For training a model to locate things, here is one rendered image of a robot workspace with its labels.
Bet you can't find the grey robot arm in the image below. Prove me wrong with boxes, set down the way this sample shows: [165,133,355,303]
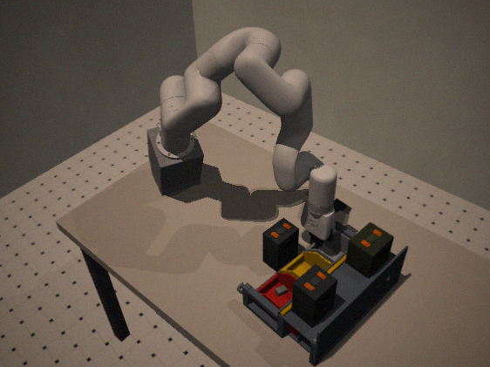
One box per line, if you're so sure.
[156,27,352,214]

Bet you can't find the yellow flat bar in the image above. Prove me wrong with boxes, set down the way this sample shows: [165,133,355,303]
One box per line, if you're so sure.
[281,255,346,316]

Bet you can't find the red open bin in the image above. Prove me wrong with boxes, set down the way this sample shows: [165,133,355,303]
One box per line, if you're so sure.
[257,273,300,337]

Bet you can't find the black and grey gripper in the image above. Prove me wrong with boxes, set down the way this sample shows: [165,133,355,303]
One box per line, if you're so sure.
[301,200,336,249]

